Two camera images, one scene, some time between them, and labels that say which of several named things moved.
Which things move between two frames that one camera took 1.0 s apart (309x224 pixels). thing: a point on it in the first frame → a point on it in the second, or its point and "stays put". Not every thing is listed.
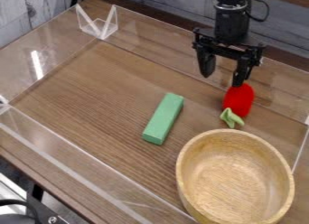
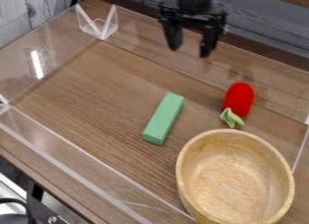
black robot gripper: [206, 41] → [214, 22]
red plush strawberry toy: [237, 104] stays put
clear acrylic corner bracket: [99, 28] stays put
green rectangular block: [158, 126] stays put
